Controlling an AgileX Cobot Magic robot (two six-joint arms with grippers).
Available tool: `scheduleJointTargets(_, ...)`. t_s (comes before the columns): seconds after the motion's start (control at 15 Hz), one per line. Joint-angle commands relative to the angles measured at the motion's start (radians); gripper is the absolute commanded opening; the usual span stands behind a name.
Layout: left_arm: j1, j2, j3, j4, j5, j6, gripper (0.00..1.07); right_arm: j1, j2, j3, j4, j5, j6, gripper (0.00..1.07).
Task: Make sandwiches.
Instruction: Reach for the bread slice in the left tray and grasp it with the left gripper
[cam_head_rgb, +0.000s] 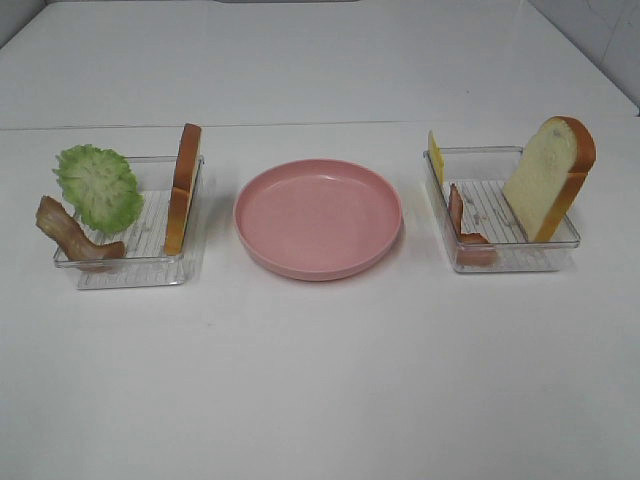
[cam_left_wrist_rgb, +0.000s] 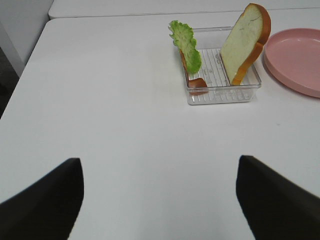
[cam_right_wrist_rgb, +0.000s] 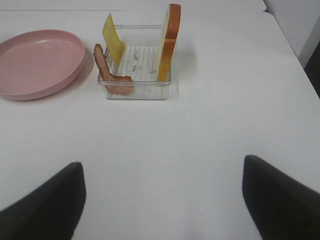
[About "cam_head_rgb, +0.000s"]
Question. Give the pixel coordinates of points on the yellow cheese slice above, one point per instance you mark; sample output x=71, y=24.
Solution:
x=436, y=157

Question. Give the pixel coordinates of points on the red bacon strip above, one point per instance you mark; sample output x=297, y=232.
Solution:
x=473, y=248

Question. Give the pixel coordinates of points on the bread slice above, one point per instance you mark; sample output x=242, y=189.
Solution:
x=182, y=188
x=553, y=168

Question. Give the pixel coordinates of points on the green lettuce leaf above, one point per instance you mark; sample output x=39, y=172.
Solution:
x=102, y=187

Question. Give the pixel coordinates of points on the brown bacon strip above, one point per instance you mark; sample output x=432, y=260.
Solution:
x=53, y=220

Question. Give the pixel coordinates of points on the pink round plate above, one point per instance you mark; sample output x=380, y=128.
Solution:
x=318, y=219

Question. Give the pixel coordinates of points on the clear right plastic tray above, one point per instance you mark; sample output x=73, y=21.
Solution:
x=479, y=174

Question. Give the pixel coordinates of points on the clear plastic tray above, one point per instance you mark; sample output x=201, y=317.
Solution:
x=146, y=264
x=479, y=174

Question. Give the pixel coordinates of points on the clear left plastic tray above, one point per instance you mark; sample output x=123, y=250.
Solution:
x=146, y=264

